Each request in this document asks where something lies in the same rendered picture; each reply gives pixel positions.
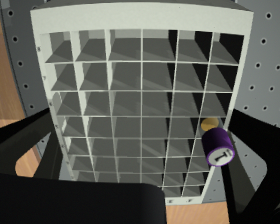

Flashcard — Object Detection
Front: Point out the grey curved work surface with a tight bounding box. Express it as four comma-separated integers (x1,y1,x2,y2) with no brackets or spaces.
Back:
0,0,280,204

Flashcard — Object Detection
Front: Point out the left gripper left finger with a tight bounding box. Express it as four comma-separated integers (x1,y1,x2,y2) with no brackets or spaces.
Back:
0,107,63,180

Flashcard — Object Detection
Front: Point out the white grid rack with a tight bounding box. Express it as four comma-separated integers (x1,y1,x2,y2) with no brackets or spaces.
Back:
30,0,254,205

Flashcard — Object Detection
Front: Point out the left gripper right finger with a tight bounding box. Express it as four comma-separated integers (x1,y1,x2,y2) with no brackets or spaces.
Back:
221,108,280,224

